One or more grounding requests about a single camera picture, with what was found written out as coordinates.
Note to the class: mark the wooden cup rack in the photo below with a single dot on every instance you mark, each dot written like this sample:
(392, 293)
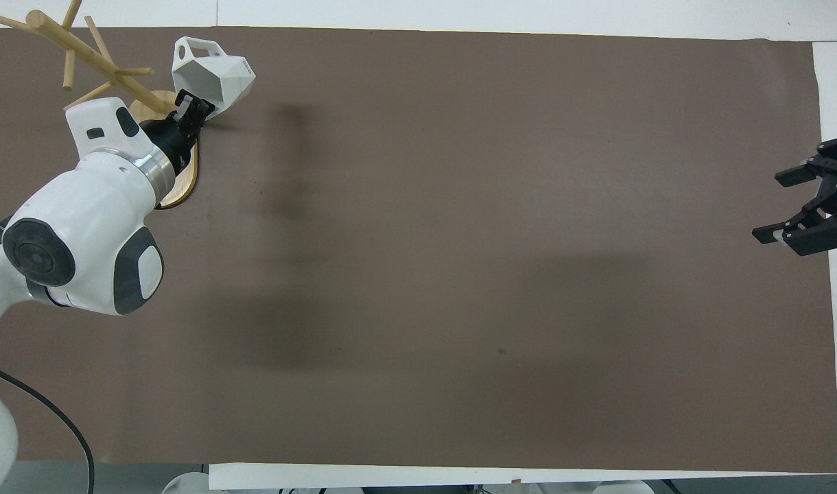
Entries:
(96, 60)

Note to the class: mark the white faceted cup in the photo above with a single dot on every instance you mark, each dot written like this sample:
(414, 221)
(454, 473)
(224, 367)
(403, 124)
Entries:
(216, 75)

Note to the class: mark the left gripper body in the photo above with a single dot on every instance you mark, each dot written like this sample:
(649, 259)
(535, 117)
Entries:
(170, 140)

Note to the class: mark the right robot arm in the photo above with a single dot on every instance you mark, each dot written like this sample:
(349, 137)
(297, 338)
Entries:
(597, 488)

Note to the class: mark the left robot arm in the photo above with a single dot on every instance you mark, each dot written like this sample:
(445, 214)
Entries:
(82, 206)

